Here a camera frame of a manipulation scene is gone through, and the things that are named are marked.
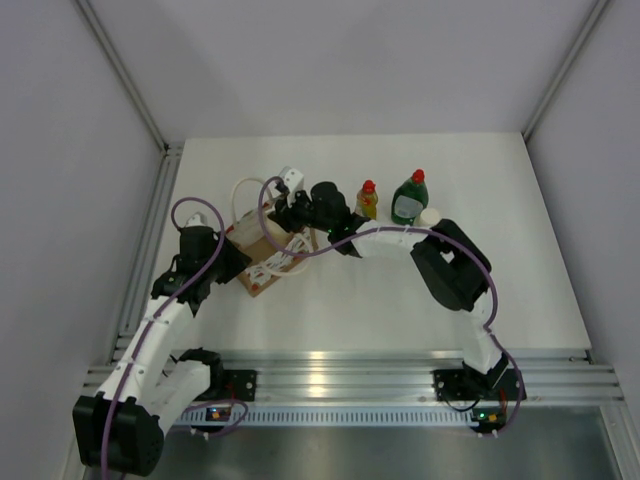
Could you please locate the aluminium frame post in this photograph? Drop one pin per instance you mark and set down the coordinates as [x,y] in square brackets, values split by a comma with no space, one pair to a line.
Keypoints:
[575,49]
[89,15]

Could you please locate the left aluminium frame post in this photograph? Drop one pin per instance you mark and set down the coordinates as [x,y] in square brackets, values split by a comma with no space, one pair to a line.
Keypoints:
[89,15]

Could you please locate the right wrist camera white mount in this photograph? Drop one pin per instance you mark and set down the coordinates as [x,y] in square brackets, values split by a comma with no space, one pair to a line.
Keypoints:
[290,182]

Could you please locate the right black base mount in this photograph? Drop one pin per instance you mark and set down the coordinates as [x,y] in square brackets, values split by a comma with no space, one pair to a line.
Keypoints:
[452,385]

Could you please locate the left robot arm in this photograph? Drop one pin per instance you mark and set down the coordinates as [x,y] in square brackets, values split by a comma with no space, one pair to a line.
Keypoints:
[122,426]

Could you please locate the right aluminium frame post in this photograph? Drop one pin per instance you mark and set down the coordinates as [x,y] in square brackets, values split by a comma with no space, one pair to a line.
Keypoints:
[575,49]

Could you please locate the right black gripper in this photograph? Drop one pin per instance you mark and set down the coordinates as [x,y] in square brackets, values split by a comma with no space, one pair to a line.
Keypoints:
[286,215]

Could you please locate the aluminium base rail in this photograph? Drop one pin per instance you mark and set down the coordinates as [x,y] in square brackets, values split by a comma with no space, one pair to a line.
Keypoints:
[551,378]

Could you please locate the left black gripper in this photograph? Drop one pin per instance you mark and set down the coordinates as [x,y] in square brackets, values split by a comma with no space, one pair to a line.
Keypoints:
[237,260]

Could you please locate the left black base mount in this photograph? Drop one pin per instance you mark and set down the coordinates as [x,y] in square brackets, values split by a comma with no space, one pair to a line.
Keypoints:
[240,384]

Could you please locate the dark green bottle red cap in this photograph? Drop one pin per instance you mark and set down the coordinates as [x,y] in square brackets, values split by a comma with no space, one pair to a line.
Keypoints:
[410,199]

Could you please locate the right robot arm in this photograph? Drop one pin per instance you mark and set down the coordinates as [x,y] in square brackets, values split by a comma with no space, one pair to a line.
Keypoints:
[456,273]

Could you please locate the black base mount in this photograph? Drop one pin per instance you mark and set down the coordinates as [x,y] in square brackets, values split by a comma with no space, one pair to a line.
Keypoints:
[452,385]
[240,384]

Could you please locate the yellow bottle red cap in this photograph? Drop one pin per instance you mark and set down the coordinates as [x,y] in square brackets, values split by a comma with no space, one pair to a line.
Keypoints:
[367,200]

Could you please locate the cream bottle white pump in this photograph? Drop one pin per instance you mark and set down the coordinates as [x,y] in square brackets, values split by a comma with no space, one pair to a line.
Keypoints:
[277,233]

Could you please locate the white slotted cable duct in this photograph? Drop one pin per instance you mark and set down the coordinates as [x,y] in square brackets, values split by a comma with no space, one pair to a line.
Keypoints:
[261,416]

